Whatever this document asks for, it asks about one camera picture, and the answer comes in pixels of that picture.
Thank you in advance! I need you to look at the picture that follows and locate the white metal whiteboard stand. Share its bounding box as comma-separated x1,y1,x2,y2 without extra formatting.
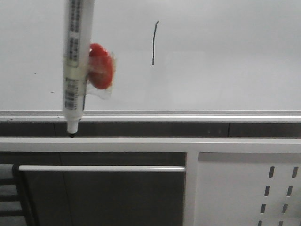
0,137,301,226

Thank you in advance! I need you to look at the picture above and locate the white whiteboard with aluminium frame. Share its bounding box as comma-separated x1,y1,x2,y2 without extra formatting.
0,0,301,123

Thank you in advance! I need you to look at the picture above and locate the red magnet taped to marker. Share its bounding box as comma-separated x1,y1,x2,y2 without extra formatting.
86,43,116,100

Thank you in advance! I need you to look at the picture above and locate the dark slatted chair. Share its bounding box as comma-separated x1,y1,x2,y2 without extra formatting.
0,164,35,226

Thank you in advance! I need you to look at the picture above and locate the white whiteboard marker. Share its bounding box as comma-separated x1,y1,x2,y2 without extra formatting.
63,0,95,138

